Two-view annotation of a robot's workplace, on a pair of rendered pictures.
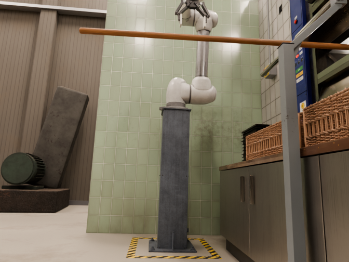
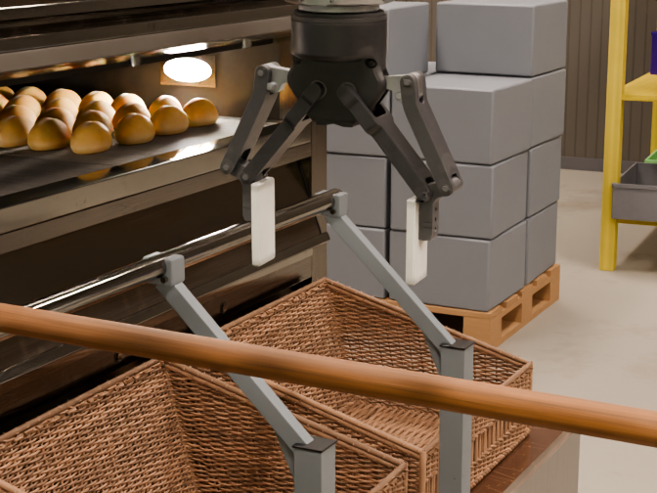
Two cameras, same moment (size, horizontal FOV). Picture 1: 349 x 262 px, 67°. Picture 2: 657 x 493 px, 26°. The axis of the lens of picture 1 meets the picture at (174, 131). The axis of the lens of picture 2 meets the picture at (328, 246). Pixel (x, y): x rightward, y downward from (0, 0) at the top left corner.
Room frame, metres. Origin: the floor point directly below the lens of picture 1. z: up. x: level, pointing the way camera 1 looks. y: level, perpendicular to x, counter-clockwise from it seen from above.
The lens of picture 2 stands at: (2.31, 0.49, 1.60)
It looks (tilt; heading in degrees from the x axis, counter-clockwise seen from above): 13 degrees down; 211
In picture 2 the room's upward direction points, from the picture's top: straight up
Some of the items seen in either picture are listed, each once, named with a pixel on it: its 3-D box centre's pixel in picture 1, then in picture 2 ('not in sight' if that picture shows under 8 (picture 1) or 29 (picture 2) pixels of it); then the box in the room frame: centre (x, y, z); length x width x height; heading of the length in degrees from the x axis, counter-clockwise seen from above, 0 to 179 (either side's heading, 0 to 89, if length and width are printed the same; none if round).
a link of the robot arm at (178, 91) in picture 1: (177, 91); not in sight; (2.00, -0.01, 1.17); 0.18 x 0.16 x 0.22; 93
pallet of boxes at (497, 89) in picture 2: not in sight; (382, 156); (-2.75, -2.28, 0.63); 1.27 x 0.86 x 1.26; 95
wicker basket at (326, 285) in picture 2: not in sight; (367, 390); (0.07, -0.77, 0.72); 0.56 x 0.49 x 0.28; 4
